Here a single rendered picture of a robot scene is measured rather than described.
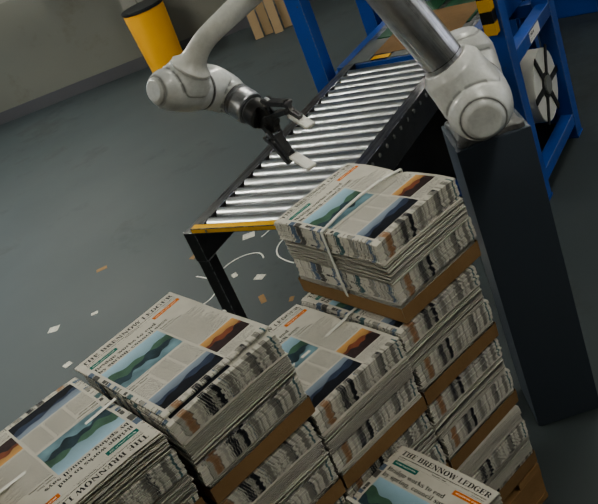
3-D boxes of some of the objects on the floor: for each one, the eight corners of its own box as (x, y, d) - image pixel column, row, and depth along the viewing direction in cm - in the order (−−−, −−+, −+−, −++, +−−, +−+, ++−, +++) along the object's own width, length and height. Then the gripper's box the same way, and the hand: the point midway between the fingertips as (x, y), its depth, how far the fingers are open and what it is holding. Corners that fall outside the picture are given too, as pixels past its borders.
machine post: (548, 203, 374) (457, -160, 302) (529, 204, 379) (434, -152, 307) (553, 193, 380) (465, -166, 308) (534, 194, 385) (443, -158, 313)
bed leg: (279, 404, 323) (208, 261, 292) (267, 403, 327) (196, 261, 295) (286, 394, 327) (217, 251, 295) (274, 392, 331) (205, 252, 299)
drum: (191, 56, 839) (163, -8, 808) (189, 68, 801) (159, 2, 770) (153, 71, 844) (123, 8, 813) (149, 84, 806) (118, 18, 775)
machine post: (377, 213, 424) (264, -96, 351) (362, 214, 429) (247, -91, 356) (384, 204, 430) (273, -103, 357) (369, 205, 435) (257, -97, 362)
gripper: (259, 63, 210) (322, 100, 200) (265, 138, 229) (322, 175, 219) (237, 77, 206) (300, 115, 196) (245, 152, 225) (302, 191, 215)
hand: (308, 145), depth 208 cm, fingers open, 13 cm apart
